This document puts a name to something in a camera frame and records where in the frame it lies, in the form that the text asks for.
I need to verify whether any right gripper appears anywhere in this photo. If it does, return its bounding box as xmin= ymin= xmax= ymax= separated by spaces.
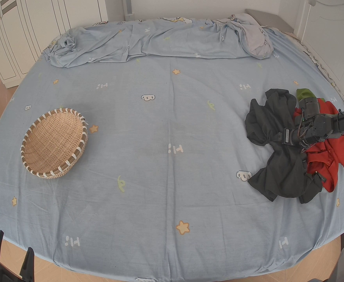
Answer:
xmin=278 ymin=127 xmax=307 ymax=147

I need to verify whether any black shirt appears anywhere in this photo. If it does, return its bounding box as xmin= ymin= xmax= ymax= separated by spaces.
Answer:
xmin=245 ymin=88 xmax=323 ymax=204

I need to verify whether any green garment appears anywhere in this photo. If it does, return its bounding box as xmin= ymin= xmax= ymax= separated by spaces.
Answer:
xmin=296 ymin=88 xmax=315 ymax=103

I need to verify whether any red garment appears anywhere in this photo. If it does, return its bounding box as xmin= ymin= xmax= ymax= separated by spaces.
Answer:
xmin=292 ymin=98 xmax=344 ymax=193

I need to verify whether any round woven basket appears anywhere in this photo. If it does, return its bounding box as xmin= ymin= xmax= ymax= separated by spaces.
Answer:
xmin=21 ymin=108 xmax=89 ymax=179

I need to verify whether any grey pillow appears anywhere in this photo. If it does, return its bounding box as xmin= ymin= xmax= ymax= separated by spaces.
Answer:
xmin=245 ymin=8 xmax=295 ymax=32

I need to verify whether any bed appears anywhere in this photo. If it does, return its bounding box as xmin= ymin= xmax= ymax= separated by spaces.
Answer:
xmin=0 ymin=0 xmax=344 ymax=282

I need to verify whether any pale blue quilt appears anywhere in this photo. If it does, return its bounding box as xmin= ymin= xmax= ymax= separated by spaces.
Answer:
xmin=43 ymin=13 xmax=275 ymax=69

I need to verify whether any white wardrobe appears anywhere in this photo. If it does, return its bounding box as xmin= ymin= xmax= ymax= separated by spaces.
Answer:
xmin=0 ymin=0 xmax=108 ymax=89

